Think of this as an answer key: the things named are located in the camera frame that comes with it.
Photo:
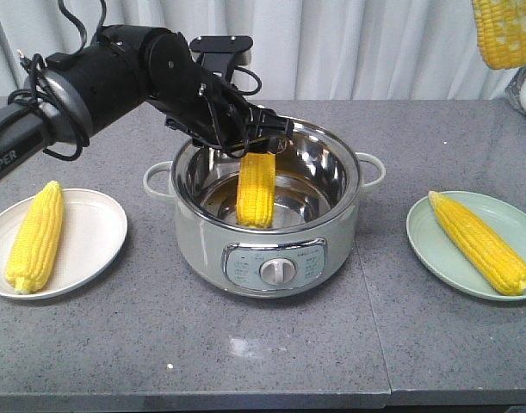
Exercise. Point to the black camera mount viewer left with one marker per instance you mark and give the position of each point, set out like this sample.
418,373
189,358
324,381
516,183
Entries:
221,54

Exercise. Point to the light green round plate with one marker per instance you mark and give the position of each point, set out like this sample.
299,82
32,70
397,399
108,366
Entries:
442,258

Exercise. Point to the black gripper viewer left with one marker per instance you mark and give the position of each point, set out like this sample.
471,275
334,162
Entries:
205,106

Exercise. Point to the grey pleated curtain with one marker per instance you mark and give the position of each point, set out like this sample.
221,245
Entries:
345,50

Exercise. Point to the grey-green electric cooking pot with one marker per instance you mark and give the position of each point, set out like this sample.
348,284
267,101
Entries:
320,183

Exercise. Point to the white round plate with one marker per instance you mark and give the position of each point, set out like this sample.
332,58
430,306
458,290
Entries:
93,231

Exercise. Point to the yellow corn cob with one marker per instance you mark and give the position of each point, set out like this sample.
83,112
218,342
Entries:
497,262
36,244
256,190

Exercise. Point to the speckled orange-yellow corn cob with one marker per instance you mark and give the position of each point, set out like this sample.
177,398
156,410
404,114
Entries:
501,32

